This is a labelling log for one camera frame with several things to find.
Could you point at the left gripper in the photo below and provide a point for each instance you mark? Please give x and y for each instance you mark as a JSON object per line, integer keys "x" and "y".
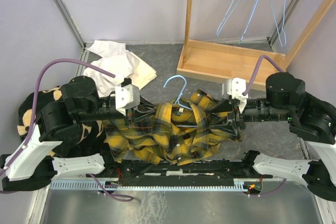
{"x": 144, "y": 110}

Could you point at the wooden clothes rack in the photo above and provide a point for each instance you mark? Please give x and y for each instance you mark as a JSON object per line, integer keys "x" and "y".
{"x": 217, "y": 62}

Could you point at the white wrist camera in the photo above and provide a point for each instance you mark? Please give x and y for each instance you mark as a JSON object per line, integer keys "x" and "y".
{"x": 127, "y": 95}
{"x": 235, "y": 88}

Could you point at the yellow plaid shirt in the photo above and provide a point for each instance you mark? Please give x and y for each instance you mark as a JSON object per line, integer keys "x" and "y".
{"x": 171, "y": 133}

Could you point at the white shirt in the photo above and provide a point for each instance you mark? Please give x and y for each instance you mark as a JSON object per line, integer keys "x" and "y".
{"x": 116, "y": 59}

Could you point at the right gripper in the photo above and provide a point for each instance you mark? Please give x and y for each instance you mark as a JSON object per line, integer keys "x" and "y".
{"x": 225, "y": 105}

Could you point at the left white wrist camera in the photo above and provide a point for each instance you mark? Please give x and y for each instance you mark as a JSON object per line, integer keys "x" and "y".
{"x": 127, "y": 95}

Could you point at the black floral blanket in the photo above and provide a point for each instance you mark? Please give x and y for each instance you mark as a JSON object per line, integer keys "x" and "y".
{"x": 70, "y": 114}

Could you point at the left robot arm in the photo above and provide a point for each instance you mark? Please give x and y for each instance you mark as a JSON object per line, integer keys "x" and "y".
{"x": 44, "y": 155}

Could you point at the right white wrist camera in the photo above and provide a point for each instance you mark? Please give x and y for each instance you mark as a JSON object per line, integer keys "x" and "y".
{"x": 235, "y": 88}

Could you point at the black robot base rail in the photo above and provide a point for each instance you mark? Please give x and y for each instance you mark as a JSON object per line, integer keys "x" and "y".
{"x": 131, "y": 172}

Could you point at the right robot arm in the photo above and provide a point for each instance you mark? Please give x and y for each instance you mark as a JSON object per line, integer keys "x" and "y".
{"x": 309, "y": 118}

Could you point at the aluminium corner post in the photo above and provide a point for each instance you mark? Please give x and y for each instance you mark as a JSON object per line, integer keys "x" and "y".
{"x": 61, "y": 6}

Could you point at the white slotted cable duct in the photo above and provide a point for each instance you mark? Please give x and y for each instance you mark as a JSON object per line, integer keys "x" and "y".
{"x": 91, "y": 184}

